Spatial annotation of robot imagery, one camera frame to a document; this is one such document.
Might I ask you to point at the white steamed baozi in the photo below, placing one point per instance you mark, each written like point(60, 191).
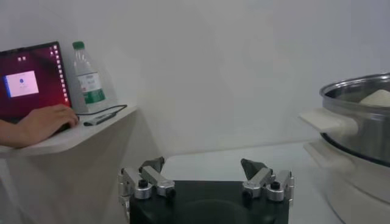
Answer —
point(377, 99)

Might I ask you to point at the white rounded side table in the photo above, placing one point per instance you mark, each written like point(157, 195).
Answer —
point(67, 173)

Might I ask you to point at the black laptop red screen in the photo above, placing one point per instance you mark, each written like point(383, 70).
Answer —
point(30, 79)

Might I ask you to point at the black computer mouse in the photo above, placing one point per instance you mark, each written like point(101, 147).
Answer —
point(65, 127)

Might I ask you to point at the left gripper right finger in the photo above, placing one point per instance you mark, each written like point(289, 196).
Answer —
point(259, 179)

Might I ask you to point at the person's bare hand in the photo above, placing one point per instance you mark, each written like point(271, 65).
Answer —
point(45, 121)

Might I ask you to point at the clear bottle green label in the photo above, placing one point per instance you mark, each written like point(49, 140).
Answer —
point(90, 91)

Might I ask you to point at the silver usb hub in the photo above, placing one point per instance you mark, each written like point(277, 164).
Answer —
point(99, 120)

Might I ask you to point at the stainless steel steamer basket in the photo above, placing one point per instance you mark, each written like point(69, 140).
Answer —
point(371, 134)

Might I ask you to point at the person's bare forearm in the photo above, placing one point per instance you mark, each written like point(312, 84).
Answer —
point(9, 134)

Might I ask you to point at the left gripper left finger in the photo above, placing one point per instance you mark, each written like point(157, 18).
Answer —
point(155, 178)

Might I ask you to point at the cream electric cooker base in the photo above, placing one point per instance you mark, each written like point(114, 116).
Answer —
point(359, 188)

